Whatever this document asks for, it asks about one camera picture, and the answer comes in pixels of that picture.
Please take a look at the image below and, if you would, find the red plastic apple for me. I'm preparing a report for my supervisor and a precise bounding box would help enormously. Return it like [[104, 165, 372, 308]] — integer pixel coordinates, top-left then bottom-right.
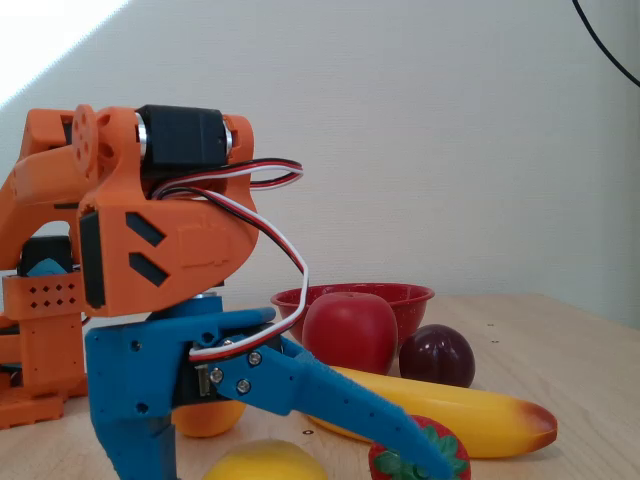
[[301, 292, 399, 376]]

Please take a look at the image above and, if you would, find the yellow plastic lemon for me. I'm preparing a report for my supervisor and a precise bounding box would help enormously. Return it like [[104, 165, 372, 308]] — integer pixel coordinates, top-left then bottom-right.
[[202, 438, 329, 480]]

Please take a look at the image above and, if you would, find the red plastic strawberry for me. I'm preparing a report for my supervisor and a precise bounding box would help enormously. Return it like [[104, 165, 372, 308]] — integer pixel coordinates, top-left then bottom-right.
[[368, 414, 472, 480]]

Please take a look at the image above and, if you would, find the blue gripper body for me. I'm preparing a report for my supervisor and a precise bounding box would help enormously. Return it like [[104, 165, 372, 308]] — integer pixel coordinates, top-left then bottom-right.
[[84, 307, 277, 422]]

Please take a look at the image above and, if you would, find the thin black hanging cable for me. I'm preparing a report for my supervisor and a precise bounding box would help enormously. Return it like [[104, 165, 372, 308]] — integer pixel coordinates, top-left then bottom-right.
[[571, 0, 640, 86]]

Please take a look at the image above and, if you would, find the red white black servo cable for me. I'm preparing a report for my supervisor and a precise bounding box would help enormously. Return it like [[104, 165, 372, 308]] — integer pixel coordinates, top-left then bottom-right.
[[149, 158, 310, 364]]

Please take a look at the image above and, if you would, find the orange plastic peach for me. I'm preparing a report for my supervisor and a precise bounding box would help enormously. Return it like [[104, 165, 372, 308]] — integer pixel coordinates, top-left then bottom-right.
[[172, 397, 249, 439]]

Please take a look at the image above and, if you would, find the yellow plastic banana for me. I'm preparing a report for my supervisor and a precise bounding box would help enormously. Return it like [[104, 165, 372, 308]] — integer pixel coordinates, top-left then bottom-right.
[[304, 365, 559, 459]]

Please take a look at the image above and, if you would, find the dark purple plastic plum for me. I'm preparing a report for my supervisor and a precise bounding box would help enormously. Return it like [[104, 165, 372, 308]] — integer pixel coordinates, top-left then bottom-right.
[[398, 323, 476, 389]]

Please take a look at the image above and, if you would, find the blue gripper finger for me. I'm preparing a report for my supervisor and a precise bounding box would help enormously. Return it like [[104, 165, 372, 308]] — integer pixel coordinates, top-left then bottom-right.
[[217, 343, 456, 480], [96, 413, 178, 480]]

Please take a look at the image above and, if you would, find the red speckled bowl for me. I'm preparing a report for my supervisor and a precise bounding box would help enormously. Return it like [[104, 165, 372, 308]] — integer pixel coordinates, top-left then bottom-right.
[[270, 282, 436, 351]]

